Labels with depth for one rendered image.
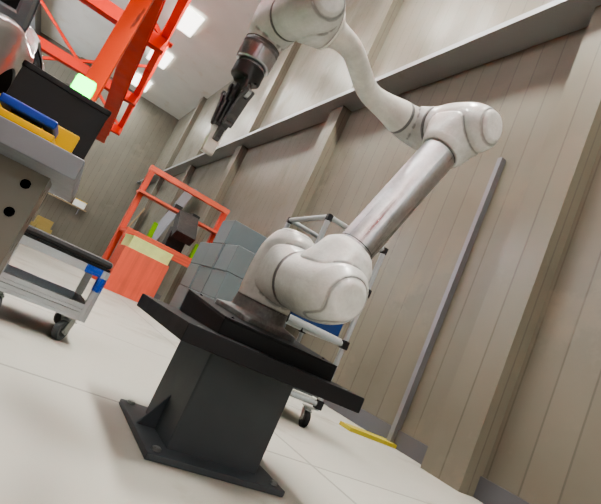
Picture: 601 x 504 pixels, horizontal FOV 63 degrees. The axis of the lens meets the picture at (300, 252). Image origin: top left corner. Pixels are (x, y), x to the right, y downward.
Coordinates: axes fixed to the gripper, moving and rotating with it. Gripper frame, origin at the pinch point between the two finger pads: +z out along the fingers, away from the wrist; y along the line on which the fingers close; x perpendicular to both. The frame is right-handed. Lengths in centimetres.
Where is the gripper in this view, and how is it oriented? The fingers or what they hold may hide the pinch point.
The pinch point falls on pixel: (212, 140)
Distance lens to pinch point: 119.7
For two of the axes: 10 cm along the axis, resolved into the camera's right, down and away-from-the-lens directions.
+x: -6.9, -4.1, -5.9
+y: -5.7, -1.9, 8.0
